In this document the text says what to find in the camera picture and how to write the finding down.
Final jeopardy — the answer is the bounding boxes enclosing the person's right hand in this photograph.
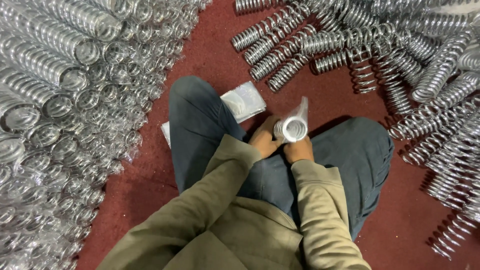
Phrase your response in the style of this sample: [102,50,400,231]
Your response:
[283,136,315,165]

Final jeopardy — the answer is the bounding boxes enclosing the person's olive jacket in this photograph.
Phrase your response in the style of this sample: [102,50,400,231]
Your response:
[97,133,372,270]

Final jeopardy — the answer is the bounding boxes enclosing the chrome coil spring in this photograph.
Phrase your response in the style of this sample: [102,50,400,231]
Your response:
[273,115,309,143]

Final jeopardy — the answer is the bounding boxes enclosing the person's left hand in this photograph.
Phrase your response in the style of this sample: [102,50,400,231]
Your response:
[248,114,286,160]

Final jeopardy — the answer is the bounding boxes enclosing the clear plastic sleeve bag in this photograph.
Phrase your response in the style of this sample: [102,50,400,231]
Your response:
[279,96,309,143]

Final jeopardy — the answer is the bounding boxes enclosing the stack of clear plastic bags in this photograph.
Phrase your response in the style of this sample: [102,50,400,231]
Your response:
[161,81,267,148]

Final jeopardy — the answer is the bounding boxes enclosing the pile of bagged chrome springs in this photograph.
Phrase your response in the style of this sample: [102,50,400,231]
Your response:
[0,0,213,270]

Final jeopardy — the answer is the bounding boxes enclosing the heap of bare chrome springs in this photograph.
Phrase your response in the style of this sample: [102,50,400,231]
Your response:
[230,0,480,261]

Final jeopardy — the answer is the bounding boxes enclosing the person's grey trousers legs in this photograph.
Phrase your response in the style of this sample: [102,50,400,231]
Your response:
[169,76,395,241]

